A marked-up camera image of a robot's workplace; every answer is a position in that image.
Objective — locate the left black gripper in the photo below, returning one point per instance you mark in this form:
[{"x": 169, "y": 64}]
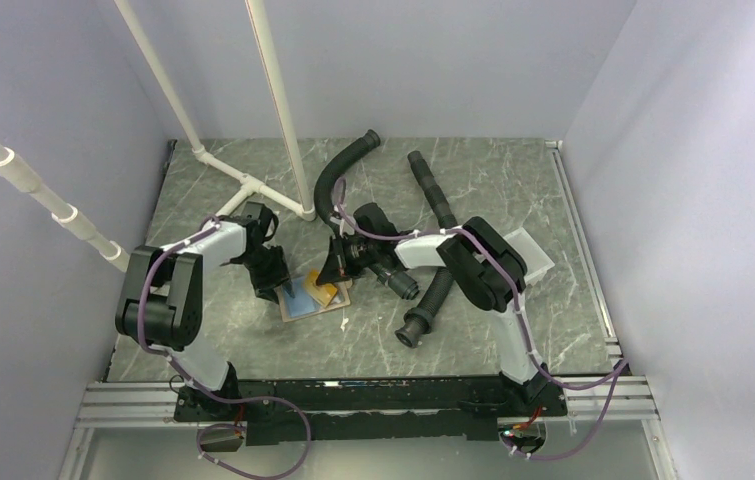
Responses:
[{"x": 264, "y": 287}]

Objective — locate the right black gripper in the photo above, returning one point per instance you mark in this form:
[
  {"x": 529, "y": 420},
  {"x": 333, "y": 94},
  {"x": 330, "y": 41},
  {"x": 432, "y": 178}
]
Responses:
[{"x": 338, "y": 267}]

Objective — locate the gold VIP card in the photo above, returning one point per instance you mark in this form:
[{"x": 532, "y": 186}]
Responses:
[{"x": 324, "y": 294}]

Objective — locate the tan leather card holder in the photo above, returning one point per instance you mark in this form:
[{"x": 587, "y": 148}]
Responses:
[{"x": 295, "y": 304}]

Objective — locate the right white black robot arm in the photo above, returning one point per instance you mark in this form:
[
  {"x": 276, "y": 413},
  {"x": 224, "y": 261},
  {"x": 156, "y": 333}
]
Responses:
[{"x": 491, "y": 275}]

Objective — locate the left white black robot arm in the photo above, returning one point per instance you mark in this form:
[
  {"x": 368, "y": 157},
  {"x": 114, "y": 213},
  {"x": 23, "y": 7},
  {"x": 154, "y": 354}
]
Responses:
[{"x": 161, "y": 303}]

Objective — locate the clear plastic card tray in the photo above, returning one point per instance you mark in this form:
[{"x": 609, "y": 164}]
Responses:
[{"x": 536, "y": 259}]

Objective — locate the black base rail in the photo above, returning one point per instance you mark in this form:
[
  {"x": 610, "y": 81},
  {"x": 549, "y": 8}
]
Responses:
[{"x": 472, "y": 407}]

